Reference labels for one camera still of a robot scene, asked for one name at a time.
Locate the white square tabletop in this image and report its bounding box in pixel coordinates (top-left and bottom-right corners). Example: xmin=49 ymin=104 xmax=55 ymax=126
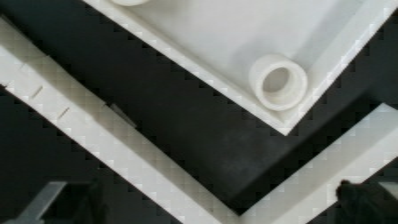
xmin=83 ymin=0 xmax=398 ymax=134

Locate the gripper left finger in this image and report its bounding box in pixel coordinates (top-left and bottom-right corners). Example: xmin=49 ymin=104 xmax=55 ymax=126
xmin=10 ymin=181 xmax=106 ymax=224

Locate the white U-shaped obstacle fence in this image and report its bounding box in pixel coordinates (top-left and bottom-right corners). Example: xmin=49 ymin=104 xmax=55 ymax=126
xmin=0 ymin=18 xmax=398 ymax=224

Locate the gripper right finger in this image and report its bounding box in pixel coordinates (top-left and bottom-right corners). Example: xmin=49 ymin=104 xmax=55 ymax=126
xmin=334 ymin=180 xmax=398 ymax=224

